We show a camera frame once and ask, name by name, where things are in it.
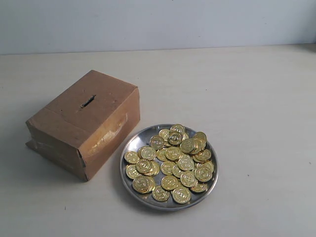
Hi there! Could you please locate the gold coin bottom left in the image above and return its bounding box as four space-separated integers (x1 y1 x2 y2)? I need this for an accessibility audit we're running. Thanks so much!
152 186 170 202

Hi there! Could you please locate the gold coin lower left stack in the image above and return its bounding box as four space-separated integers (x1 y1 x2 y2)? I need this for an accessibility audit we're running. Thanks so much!
132 175 156 194

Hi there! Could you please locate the gold coin left centre top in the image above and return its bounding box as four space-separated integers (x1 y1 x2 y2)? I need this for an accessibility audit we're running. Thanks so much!
136 159 155 176

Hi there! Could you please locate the gold coin far left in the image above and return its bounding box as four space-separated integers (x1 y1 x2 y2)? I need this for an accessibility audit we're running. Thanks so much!
124 151 140 164

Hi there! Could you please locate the gold coin upper left standing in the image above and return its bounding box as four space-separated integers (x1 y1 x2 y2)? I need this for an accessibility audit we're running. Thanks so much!
149 135 165 150

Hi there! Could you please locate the round silver metal plate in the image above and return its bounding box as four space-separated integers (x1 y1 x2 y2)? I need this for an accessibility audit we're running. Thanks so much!
119 123 218 212

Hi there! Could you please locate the gold coin front bottom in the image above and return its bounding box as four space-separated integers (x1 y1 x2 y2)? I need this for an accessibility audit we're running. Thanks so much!
172 187 192 204

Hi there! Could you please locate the gold coin right side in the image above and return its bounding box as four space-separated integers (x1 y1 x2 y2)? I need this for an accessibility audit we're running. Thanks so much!
194 166 212 182

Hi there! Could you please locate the gold coin lower centre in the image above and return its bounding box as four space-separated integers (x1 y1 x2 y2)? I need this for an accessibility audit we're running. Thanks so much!
160 175 178 191

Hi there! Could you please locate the brown cardboard slotted box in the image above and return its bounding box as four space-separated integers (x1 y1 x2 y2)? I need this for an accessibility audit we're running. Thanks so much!
26 70 140 182

